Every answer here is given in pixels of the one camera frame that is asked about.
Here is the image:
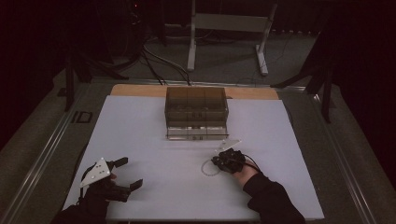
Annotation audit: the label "metal floor rail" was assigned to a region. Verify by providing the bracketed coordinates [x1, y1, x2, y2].
[90, 77, 307, 91]
[311, 92, 379, 224]
[0, 82, 94, 224]

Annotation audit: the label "brown transparent jewelry box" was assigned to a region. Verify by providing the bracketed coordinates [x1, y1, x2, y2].
[163, 86, 230, 129]

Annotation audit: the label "person's right hand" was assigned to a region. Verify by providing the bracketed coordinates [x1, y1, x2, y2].
[232, 161, 261, 188]

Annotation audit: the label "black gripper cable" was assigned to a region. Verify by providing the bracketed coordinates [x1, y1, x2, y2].
[78, 163, 96, 203]
[242, 153, 262, 173]

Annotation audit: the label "black rectangular floor frame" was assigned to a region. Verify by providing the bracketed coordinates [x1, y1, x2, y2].
[70, 110, 93, 124]

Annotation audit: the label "transparent jewelry box drawer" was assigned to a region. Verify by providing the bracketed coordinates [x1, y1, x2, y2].
[166, 125, 231, 141]

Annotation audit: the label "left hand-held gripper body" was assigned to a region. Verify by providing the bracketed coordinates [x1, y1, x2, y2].
[79, 158, 133, 203]

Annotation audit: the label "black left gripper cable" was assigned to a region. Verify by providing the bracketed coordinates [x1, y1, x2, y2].
[78, 163, 96, 203]

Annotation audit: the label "black floor cable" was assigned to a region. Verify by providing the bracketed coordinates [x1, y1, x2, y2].
[141, 49, 167, 87]

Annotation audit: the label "dark equipment rack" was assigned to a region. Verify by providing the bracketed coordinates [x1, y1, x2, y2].
[124, 0, 148, 60]

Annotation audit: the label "small jewelry pieces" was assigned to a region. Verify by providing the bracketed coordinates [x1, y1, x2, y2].
[169, 105, 216, 114]

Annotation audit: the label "black stand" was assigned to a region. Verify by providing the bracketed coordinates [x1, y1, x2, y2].
[64, 46, 130, 113]
[270, 27, 335, 124]

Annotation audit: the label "person's left hand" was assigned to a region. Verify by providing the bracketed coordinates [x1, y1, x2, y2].
[78, 173, 118, 217]

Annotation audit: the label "white table mat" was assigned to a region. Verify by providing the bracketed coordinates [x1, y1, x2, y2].
[61, 94, 325, 222]

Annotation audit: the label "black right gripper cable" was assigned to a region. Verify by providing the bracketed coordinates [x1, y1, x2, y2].
[242, 153, 262, 173]

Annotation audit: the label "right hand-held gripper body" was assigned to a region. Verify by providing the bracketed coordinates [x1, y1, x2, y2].
[210, 138, 247, 175]

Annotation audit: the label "grey floor cable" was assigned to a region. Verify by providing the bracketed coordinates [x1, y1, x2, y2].
[143, 45, 192, 87]

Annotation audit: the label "white metal stand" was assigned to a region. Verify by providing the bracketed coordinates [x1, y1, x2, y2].
[186, 0, 279, 77]

